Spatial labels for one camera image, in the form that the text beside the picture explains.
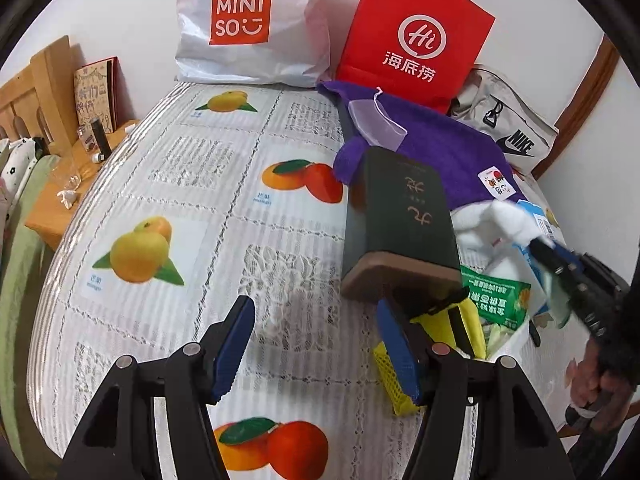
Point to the person's right hand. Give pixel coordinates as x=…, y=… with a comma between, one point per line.
x=587, y=375

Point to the blue tissue packet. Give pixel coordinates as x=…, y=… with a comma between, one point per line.
x=532, y=215

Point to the dark green box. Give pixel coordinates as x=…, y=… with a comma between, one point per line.
x=400, y=210

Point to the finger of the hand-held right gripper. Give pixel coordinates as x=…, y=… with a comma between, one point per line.
x=547, y=257

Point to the beige canvas bag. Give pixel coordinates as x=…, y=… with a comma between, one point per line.
x=505, y=115

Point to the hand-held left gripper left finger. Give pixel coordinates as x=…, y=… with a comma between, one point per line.
x=235, y=345

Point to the wooden nightstand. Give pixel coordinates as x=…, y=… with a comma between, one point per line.
x=55, y=205

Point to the yellow and black pouch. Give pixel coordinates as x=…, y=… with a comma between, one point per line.
x=462, y=320

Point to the wooden headboard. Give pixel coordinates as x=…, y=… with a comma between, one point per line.
x=45, y=85

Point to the black bottle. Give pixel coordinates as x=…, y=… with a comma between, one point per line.
x=98, y=140

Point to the red paper bag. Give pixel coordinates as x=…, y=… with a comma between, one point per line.
x=415, y=35

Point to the purple towel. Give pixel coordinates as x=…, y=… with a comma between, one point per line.
x=440, y=150

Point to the fruit print bed sheet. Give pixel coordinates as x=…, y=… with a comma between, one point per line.
x=200, y=210

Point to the wooden door frame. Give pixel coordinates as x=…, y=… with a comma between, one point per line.
x=585, y=95

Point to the green blanket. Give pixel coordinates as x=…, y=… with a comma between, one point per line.
x=20, y=270

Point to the white plush cloth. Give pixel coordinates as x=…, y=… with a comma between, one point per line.
x=495, y=222

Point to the white spotted pillow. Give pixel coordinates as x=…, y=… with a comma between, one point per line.
x=15, y=165

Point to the white plastic shopping bag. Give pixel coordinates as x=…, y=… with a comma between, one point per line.
x=250, y=25

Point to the green snack packet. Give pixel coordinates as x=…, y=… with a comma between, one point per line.
x=495, y=295

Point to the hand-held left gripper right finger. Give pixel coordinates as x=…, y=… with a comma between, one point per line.
x=395, y=360

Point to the illustrated book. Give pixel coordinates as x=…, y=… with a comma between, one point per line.
x=95, y=95

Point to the person's right forearm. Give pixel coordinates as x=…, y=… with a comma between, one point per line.
x=625, y=350

